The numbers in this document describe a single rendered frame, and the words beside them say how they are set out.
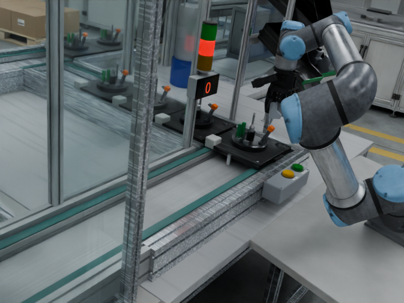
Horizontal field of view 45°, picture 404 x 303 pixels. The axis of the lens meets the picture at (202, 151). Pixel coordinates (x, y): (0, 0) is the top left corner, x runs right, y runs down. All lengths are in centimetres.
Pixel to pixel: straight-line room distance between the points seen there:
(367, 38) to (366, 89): 445
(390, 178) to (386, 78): 424
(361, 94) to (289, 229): 57
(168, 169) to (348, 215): 59
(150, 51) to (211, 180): 84
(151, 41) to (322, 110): 48
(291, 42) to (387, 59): 419
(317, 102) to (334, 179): 28
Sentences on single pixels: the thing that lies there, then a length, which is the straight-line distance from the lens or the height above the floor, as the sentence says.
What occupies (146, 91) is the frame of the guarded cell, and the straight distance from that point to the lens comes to 90.
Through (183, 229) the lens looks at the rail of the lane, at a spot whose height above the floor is 96.
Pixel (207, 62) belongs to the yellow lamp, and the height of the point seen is 129.
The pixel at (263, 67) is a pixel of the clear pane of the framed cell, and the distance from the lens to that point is 303.
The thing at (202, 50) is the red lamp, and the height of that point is 133.
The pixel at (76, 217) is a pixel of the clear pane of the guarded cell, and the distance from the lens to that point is 92.
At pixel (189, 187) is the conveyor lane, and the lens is 158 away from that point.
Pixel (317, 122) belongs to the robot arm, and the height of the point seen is 131.
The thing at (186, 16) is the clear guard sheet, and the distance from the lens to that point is 154.
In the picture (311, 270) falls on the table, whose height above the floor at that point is 86.
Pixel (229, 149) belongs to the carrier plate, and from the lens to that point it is 176.
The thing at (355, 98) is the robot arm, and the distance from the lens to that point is 117.
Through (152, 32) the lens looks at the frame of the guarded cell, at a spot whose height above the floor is 152.
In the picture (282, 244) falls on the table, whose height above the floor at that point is 86.
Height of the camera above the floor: 171
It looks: 26 degrees down
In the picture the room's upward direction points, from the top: 8 degrees clockwise
